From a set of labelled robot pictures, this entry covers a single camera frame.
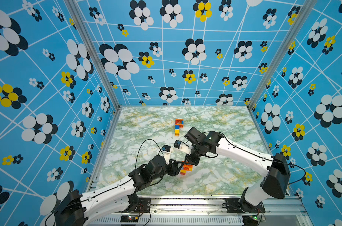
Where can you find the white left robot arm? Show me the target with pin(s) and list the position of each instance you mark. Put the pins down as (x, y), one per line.
(78, 209)

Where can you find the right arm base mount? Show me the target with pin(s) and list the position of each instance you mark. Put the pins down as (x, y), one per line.
(235, 205)

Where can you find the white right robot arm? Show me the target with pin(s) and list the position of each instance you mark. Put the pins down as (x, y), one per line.
(273, 168)

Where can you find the left aluminium corner post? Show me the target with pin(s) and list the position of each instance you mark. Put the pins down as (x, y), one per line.
(85, 36)

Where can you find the aluminium corner post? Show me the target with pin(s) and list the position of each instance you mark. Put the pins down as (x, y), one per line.
(85, 36)
(289, 38)

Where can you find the right aluminium corner post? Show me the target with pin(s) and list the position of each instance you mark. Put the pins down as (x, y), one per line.
(289, 38)

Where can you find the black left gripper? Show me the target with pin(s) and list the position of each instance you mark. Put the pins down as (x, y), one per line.
(175, 171)

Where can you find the orange long lego plate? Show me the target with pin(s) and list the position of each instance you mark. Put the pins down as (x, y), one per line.
(187, 167)

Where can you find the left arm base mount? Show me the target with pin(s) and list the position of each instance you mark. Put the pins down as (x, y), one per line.
(139, 205)

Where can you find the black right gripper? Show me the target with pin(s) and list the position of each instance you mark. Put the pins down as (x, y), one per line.
(189, 160)

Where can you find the aluminium front rail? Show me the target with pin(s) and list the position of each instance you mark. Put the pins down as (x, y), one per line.
(207, 210)

